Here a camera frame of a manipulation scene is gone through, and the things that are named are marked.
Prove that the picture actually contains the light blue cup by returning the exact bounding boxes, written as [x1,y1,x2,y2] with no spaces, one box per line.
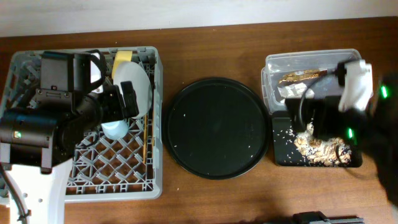
[101,120,129,140]

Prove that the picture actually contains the white napkin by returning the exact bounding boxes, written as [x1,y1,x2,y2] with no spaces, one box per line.
[277,83,314,98]

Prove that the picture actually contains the wooden chopstick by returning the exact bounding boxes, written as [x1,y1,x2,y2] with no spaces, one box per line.
[150,109,155,150]
[143,114,148,164]

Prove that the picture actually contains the food scraps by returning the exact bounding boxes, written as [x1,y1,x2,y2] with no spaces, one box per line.
[287,122,352,167]

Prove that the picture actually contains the grey round plate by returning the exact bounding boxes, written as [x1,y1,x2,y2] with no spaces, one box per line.
[113,62,152,119]

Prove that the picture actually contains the gold foil wrapper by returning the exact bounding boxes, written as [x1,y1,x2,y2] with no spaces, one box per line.
[278,69,328,84]

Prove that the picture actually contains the yellow bowl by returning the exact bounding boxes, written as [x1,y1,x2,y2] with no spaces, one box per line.
[111,50,133,79]

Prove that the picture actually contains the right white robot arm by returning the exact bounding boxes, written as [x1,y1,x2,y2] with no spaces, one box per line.
[285,72,397,205]

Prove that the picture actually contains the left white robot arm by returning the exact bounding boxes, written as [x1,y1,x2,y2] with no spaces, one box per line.
[1,50,152,223]

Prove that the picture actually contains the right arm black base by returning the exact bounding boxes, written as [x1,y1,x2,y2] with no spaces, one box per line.
[292,212,364,224]

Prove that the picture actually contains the grey plastic dishwasher rack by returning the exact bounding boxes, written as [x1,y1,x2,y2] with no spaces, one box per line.
[0,46,164,207]

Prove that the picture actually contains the black rectangular tray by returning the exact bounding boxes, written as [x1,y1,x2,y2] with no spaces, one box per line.
[272,111,363,167]

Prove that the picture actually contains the clear plastic bin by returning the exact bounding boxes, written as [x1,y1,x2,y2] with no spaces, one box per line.
[261,49,362,114]

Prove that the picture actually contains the round black tray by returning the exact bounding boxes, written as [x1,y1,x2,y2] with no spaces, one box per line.
[162,78,272,180]

